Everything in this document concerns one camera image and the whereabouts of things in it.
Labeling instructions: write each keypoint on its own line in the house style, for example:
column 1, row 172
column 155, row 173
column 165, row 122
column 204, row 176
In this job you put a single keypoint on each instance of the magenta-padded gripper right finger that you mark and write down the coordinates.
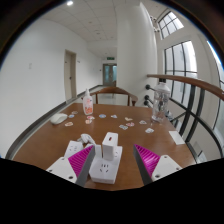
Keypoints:
column 166, row 166

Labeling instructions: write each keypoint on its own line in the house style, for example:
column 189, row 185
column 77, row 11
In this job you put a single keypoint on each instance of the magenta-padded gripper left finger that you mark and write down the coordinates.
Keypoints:
column 63, row 168

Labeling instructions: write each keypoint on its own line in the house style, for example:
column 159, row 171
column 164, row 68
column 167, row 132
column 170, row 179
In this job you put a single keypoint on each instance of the small white charger block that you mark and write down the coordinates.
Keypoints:
column 109, row 145

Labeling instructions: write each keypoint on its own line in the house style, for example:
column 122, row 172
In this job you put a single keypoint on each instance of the white paper card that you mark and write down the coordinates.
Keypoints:
column 176, row 137

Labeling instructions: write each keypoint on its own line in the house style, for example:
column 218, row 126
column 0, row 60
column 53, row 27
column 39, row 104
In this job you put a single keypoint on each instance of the small colourful sticker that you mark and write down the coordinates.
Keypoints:
column 128, row 118
column 114, row 116
column 88, row 121
column 71, row 116
column 90, row 117
column 149, row 130
column 69, row 124
column 123, row 127
column 142, row 122
column 102, row 116
column 130, row 124
column 74, row 112

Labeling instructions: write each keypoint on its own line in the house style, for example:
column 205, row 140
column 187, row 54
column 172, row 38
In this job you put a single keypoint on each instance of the white power strip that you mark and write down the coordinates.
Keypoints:
column 106, row 170

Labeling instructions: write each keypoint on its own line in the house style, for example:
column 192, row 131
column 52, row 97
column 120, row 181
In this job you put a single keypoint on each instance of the white computer mouse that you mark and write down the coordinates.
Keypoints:
column 58, row 118

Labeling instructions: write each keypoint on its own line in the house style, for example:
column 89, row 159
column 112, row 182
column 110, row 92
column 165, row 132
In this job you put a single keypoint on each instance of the clear plastic water bottle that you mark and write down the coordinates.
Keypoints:
column 160, row 103

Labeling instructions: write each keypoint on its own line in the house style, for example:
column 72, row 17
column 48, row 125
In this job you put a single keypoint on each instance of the white bottle with orange label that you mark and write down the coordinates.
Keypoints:
column 88, row 106

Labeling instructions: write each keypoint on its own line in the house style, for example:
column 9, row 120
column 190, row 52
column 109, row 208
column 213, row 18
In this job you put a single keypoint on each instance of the wood-topped black metal railing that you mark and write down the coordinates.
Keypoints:
column 190, row 82

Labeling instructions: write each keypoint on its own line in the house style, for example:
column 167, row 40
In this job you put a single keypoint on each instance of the brown wooden chair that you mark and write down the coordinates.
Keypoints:
column 115, row 90

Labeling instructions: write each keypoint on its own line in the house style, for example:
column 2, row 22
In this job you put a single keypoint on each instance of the white single door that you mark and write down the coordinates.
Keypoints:
column 70, row 75

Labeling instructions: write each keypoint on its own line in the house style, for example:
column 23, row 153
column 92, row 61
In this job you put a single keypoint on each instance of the glazed double door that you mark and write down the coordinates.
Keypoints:
column 109, row 75

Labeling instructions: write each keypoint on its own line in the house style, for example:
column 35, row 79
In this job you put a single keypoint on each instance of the tall black-framed window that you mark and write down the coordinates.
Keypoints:
column 181, row 58

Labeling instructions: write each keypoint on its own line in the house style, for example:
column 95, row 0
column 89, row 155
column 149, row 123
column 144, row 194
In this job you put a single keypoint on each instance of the green exit sign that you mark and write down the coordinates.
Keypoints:
column 111, row 58

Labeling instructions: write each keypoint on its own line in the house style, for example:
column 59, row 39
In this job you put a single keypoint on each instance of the small arched black-framed window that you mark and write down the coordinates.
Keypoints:
column 170, row 24

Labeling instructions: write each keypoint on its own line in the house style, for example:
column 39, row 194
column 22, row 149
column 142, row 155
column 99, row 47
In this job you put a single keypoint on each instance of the round ceiling light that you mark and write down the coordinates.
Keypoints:
column 69, row 3

